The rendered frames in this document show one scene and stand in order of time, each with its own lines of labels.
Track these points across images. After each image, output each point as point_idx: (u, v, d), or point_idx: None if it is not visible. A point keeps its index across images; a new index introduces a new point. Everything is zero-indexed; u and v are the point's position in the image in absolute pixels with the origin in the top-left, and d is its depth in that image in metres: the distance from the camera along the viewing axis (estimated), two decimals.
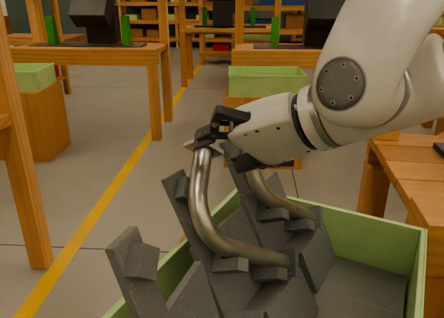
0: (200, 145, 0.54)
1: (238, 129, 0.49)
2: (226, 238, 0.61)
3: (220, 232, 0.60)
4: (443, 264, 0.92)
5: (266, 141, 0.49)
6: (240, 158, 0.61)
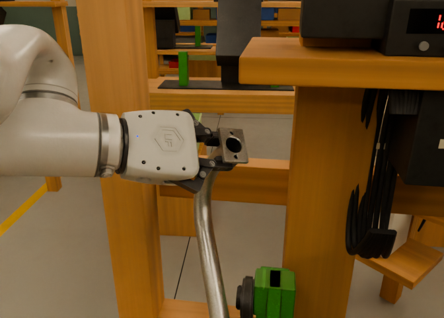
0: (218, 143, 0.60)
1: None
2: (208, 221, 0.64)
3: (204, 207, 0.64)
4: None
5: None
6: None
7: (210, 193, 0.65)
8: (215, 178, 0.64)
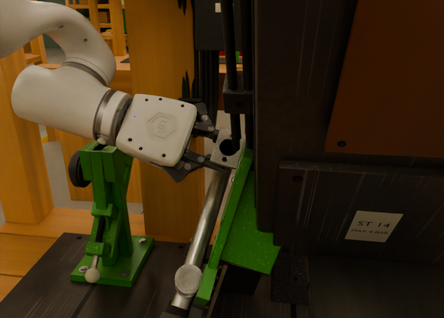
0: None
1: None
2: (210, 215, 0.65)
3: (211, 201, 0.66)
4: None
5: None
6: (225, 160, 0.57)
7: (221, 190, 0.66)
8: (226, 178, 0.64)
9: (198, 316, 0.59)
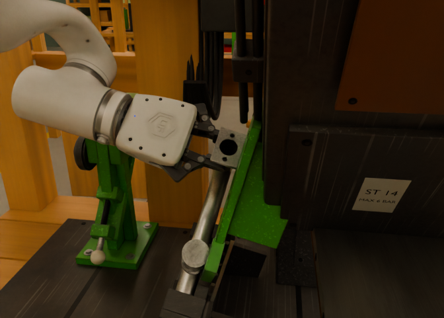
0: None
1: None
2: (209, 216, 0.65)
3: (211, 203, 0.66)
4: None
5: None
6: (225, 160, 0.57)
7: (221, 191, 0.65)
8: (226, 178, 0.64)
9: (204, 293, 0.60)
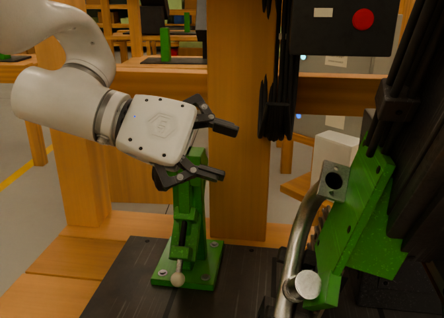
0: (227, 132, 0.61)
1: None
2: (300, 245, 0.64)
3: (300, 232, 0.65)
4: None
5: None
6: (219, 170, 0.56)
7: (310, 220, 0.65)
8: (318, 207, 0.64)
9: None
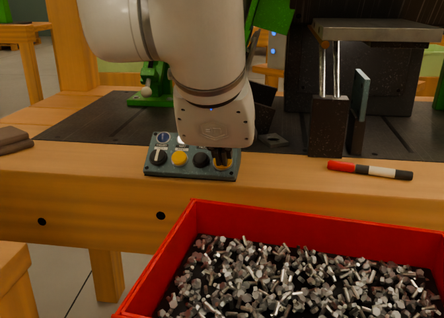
0: None
1: (254, 112, 0.52)
2: None
3: None
4: None
5: None
6: (221, 159, 0.59)
7: None
8: (247, 17, 0.86)
9: None
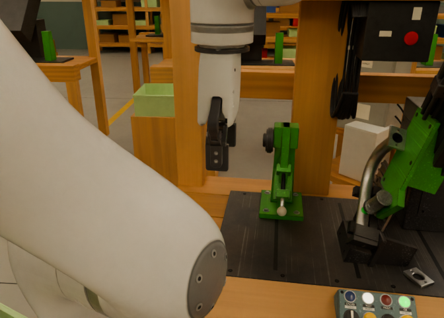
0: (228, 160, 0.53)
1: (226, 110, 0.50)
2: (369, 183, 1.00)
3: (369, 174, 1.01)
4: None
5: (237, 88, 0.52)
6: None
7: (376, 167, 1.01)
8: (382, 159, 0.99)
9: (375, 227, 0.95)
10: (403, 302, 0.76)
